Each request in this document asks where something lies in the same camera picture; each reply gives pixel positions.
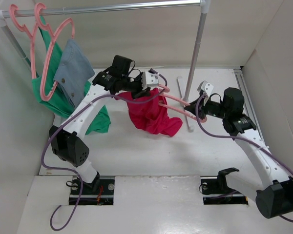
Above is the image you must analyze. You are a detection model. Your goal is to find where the pink hanger holding denim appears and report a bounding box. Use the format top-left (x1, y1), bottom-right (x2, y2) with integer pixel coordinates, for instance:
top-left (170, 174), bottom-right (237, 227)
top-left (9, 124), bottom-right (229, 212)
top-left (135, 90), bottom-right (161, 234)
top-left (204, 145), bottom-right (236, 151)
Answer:
top-left (34, 2), bottom-right (75, 101)

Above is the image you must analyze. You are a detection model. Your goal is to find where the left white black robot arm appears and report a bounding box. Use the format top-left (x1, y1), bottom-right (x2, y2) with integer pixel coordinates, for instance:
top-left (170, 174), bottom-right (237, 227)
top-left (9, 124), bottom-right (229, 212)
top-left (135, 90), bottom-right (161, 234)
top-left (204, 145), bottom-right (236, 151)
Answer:
top-left (49, 55), bottom-right (159, 193)

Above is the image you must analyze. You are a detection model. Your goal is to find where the blue denim garment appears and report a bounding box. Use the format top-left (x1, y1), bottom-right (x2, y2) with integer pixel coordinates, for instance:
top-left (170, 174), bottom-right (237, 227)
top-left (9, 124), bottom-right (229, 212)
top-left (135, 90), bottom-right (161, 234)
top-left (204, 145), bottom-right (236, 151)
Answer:
top-left (54, 39), bottom-right (95, 108)

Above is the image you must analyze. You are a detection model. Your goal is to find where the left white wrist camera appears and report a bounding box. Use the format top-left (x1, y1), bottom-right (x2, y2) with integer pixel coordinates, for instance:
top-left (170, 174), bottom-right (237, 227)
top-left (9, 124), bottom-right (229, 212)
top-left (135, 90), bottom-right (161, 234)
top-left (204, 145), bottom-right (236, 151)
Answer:
top-left (142, 72), bottom-right (159, 90)

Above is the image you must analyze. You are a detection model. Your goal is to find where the metal clothes rack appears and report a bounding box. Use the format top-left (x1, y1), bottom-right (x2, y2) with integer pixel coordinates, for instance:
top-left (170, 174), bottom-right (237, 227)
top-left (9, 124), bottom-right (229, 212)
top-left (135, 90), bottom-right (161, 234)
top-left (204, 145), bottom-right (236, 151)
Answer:
top-left (0, 0), bottom-right (212, 134)

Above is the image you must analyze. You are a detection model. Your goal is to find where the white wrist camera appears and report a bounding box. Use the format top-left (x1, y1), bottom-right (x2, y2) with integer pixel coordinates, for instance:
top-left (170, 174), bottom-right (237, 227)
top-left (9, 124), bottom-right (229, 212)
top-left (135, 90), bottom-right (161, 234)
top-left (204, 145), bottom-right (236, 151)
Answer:
top-left (197, 80), bottom-right (214, 98)
top-left (142, 72), bottom-right (159, 90)

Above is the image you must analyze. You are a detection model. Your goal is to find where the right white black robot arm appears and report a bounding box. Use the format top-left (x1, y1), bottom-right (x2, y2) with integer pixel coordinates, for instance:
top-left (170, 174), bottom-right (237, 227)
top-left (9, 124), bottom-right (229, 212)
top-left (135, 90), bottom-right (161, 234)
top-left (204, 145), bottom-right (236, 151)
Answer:
top-left (185, 87), bottom-right (293, 219)

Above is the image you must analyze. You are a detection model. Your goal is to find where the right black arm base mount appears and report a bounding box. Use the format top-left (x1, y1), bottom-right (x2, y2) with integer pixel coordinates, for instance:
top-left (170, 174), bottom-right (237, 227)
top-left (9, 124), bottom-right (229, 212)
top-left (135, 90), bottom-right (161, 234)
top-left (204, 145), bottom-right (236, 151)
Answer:
top-left (199, 168), bottom-right (249, 205)

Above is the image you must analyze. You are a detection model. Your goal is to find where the green t shirt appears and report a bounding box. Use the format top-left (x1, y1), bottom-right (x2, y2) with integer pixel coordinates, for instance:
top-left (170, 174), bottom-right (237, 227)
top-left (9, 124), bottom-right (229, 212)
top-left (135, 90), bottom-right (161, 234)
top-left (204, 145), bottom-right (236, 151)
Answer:
top-left (31, 16), bottom-right (112, 135)

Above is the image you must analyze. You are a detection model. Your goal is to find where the aluminium rail right side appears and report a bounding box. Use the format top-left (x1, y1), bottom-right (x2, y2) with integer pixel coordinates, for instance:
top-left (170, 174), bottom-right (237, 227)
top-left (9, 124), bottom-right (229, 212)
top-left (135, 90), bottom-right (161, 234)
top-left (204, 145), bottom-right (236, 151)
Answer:
top-left (233, 69), bottom-right (265, 142)

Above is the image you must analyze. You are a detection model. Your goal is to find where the pink plastic hanger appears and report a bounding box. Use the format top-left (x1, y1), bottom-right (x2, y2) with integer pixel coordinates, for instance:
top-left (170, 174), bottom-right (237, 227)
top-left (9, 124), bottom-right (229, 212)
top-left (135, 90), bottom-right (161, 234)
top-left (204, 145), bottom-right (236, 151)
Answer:
top-left (150, 84), bottom-right (207, 123)

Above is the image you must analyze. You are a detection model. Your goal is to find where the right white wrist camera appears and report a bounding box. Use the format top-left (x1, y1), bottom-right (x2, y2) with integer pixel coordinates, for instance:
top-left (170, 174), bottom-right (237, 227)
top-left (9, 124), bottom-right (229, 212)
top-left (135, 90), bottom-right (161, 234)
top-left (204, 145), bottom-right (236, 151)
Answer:
top-left (197, 80), bottom-right (214, 98)

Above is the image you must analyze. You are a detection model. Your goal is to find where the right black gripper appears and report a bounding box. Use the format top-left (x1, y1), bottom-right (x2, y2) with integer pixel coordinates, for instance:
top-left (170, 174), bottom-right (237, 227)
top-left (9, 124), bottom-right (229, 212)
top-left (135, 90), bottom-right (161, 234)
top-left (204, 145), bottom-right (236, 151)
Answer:
top-left (183, 95), bottom-right (229, 120)

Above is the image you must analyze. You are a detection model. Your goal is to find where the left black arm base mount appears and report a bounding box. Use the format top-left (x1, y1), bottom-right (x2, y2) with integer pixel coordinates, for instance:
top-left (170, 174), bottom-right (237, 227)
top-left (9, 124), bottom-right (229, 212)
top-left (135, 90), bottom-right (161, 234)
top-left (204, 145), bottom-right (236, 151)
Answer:
top-left (66, 176), bottom-right (115, 206)

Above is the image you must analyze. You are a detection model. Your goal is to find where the red t shirt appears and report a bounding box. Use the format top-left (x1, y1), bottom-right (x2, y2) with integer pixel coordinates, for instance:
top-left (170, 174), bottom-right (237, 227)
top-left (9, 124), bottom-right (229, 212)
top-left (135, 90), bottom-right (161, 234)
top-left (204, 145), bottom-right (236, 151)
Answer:
top-left (127, 96), bottom-right (183, 137)

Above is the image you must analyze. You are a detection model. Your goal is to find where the pink hanger holding green shirt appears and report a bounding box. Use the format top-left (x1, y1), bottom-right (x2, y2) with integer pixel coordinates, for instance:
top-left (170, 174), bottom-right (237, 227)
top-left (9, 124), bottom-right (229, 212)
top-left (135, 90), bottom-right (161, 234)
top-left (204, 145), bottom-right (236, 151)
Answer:
top-left (8, 2), bottom-right (46, 79)

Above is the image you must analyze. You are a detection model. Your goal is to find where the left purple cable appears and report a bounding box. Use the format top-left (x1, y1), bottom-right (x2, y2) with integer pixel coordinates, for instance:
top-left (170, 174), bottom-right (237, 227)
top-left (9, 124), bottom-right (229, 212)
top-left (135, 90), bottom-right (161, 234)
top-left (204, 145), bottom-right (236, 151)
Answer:
top-left (41, 69), bottom-right (168, 232)

